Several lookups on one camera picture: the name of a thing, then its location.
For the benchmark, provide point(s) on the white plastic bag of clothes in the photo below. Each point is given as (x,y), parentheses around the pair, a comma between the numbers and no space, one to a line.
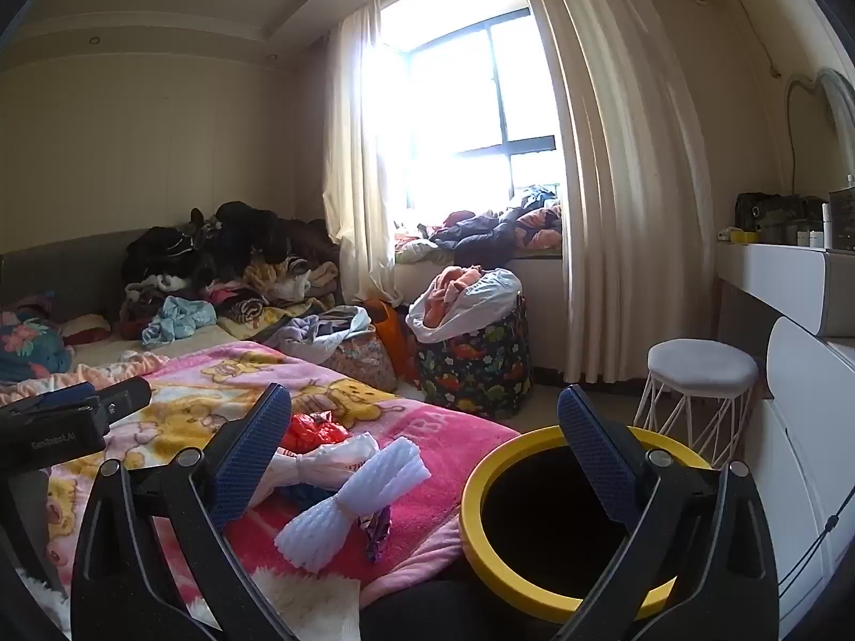
(481,294)

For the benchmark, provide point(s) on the blue floral cloth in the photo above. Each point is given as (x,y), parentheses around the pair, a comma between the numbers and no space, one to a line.
(33,347)

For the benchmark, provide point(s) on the white vanity desk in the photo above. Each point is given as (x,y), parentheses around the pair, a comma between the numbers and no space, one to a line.
(781,280)

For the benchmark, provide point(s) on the wide cream curtain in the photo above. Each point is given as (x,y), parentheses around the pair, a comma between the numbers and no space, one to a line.
(621,180)

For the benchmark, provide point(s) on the black bag on desk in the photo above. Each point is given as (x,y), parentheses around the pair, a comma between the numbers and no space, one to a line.
(768,213)

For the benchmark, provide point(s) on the white drawer cabinet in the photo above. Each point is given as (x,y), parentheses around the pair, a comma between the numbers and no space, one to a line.
(815,414)

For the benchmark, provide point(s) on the purple candy wrapper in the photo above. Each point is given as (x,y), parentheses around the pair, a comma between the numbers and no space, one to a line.
(375,531)

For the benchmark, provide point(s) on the small yellow box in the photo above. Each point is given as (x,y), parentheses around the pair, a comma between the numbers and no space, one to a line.
(738,237)

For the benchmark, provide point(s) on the clothes heap on windowsill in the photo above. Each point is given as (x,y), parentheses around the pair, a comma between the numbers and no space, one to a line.
(487,227)

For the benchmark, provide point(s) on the yellow rimmed black trash bin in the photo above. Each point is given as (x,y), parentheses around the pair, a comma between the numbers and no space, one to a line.
(474,514)

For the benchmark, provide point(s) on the red white cloth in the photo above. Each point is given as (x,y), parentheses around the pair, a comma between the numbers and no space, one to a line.
(87,328)

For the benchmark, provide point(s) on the floral fabric bag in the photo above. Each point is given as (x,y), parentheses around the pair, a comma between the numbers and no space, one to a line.
(364,367)

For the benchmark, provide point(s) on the narrow cream curtain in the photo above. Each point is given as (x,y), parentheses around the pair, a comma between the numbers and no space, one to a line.
(347,147)

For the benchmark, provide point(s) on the pile of dark clothes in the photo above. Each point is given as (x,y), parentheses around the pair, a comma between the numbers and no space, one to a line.
(234,234)

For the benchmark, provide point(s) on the white foam fruit net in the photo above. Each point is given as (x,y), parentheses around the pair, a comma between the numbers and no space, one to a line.
(314,534)
(334,461)

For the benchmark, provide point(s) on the pink cartoon printed blanket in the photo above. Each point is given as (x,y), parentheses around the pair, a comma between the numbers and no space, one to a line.
(414,427)

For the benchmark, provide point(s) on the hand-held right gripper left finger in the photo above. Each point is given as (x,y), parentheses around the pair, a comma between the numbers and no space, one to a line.
(250,454)

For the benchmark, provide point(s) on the folded patterned blankets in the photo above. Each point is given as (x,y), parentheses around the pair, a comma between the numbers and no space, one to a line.
(267,294)

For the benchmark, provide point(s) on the lavender white garment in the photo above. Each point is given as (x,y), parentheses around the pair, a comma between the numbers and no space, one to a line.
(314,334)

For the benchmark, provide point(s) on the red plastic wrapper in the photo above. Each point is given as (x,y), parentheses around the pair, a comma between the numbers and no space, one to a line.
(310,431)

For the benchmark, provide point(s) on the clear cosmetics organiser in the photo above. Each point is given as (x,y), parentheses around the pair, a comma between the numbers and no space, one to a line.
(843,213)

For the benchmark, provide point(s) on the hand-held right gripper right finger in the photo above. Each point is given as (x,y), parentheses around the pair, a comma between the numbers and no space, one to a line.
(594,447)

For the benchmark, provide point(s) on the orange bag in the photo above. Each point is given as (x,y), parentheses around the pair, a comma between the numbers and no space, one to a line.
(391,334)

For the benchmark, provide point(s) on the white fluffy cloth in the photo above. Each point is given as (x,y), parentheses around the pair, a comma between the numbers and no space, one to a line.
(307,601)

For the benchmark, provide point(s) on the dinosaur print laundry basket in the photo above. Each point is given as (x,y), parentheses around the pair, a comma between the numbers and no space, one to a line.
(481,374)

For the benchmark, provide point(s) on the grey padded headboard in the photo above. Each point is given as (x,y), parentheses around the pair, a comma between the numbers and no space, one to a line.
(67,274)

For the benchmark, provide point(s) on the dark framed window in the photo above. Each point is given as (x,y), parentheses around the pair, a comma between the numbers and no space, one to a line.
(467,80)

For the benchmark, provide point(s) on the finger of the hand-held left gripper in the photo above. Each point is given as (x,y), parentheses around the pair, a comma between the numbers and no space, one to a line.
(60,392)
(127,399)

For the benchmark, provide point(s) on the light blue garment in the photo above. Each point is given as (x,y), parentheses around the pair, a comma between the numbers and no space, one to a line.
(177,320)

